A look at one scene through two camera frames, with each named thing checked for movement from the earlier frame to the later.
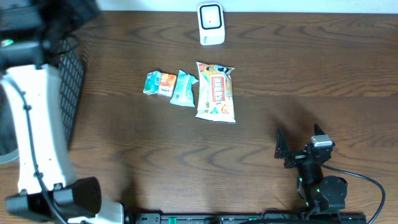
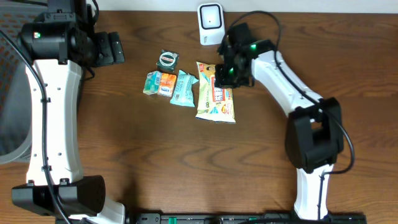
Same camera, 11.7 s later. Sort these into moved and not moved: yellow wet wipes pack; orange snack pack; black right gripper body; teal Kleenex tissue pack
Moved: black right gripper body
Not moved: orange snack pack; teal Kleenex tissue pack; yellow wet wipes pack
